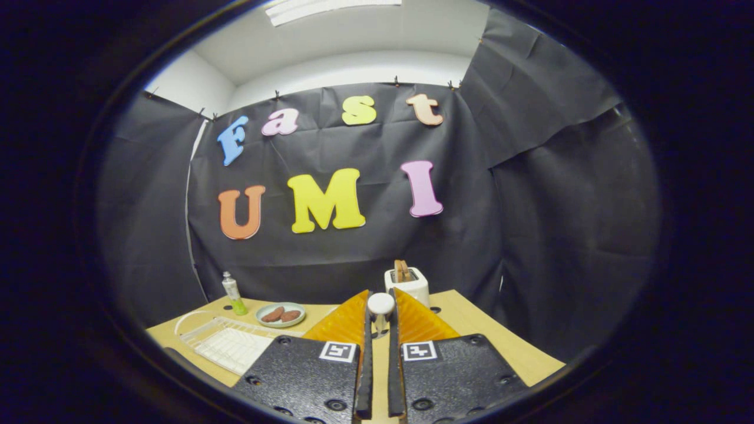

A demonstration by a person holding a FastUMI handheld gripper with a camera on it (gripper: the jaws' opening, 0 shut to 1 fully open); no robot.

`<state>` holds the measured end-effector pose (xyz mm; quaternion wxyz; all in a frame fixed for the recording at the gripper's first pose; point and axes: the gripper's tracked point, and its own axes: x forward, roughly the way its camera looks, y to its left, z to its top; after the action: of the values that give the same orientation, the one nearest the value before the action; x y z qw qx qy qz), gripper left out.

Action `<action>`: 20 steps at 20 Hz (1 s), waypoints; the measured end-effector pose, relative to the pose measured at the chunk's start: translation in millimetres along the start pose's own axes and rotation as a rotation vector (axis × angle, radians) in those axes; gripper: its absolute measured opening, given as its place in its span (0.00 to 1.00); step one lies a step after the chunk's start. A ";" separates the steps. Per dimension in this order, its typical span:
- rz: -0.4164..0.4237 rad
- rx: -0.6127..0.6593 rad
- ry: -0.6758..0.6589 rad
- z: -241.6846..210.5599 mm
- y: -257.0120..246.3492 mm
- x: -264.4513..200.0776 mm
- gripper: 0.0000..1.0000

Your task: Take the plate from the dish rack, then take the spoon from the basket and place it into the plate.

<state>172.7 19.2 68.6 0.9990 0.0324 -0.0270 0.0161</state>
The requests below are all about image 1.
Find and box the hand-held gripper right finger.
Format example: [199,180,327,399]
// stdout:
[387,287,528,423]

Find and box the light green plate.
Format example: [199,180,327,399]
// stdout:
[255,302,306,329]

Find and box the white drip tray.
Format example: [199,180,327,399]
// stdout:
[194,327,277,376]

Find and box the white toaster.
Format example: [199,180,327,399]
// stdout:
[384,267,431,309]

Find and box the white wire dish rack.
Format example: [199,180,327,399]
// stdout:
[174,309,307,377]

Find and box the green liquid plastic bottle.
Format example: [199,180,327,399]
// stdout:
[221,271,249,316]

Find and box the white ceiling light panel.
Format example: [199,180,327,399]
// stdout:
[264,0,403,27]

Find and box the blue striped handle spoon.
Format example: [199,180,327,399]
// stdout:
[367,292,396,339]

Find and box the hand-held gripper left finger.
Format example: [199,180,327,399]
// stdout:
[233,289,375,423]

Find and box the black backdrop cloth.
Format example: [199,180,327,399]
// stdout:
[97,9,660,366]

